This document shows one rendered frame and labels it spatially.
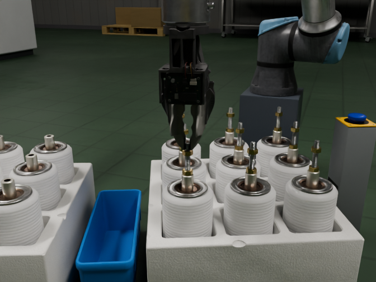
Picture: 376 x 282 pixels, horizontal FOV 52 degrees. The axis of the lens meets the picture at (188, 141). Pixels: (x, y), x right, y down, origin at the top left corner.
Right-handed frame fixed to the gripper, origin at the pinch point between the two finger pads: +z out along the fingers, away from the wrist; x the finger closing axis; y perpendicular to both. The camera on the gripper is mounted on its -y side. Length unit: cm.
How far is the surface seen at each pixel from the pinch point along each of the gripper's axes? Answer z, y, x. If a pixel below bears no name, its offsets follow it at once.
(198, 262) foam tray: 19.8, 7.7, 3.0
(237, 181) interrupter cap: 8.9, -3.1, 9.1
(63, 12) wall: -1, -768, -375
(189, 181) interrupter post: 7.3, 1.5, 0.6
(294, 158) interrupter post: 8.2, -14.7, 21.0
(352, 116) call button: 1.5, -25.3, 34.7
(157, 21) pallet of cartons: 9, -607, -134
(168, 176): 10.7, -7.2, -5.1
